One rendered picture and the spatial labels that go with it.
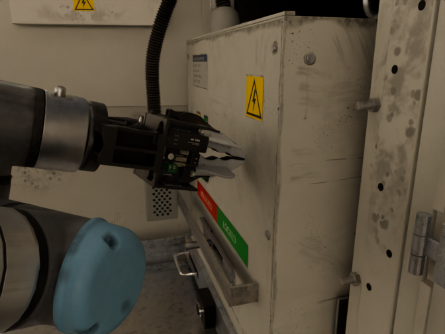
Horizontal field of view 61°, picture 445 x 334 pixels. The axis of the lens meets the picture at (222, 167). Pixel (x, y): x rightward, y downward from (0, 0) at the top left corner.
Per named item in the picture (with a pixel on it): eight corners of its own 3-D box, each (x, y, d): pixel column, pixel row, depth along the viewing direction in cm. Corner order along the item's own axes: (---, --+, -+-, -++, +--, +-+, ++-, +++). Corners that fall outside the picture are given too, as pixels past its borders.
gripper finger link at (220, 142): (265, 167, 47) (201, 157, 42) (238, 157, 52) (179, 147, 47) (271, 142, 47) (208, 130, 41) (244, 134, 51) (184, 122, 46)
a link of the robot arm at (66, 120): (27, 158, 39) (40, 80, 38) (73, 164, 42) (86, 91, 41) (36, 176, 33) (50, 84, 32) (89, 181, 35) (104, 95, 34)
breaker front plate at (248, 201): (260, 408, 49) (273, 18, 36) (187, 243, 94) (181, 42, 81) (269, 405, 49) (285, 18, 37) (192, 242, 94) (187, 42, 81)
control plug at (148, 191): (146, 222, 83) (142, 146, 79) (144, 215, 88) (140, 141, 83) (181, 219, 86) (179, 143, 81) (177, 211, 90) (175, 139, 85)
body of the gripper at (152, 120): (202, 195, 41) (89, 185, 34) (170, 175, 48) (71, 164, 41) (217, 126, 40) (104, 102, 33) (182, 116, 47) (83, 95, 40)
